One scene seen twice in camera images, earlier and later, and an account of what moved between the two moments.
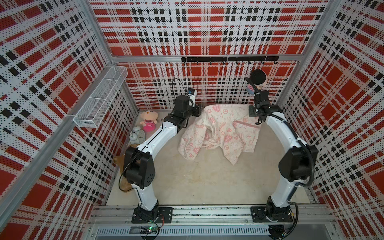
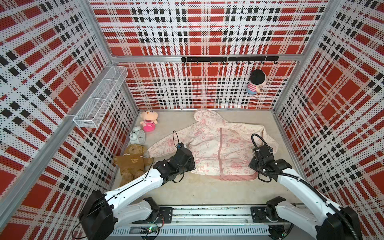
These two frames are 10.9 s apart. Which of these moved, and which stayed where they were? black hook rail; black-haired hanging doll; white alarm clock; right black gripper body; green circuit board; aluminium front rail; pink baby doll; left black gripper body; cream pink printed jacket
Moved: cream pink printed jacket; right black gripper body; left black gripper body
Stayed: black-haired hanging doll; pink baby doll; white alarm clock; black hook rail; green circuit board; aluminium front rail
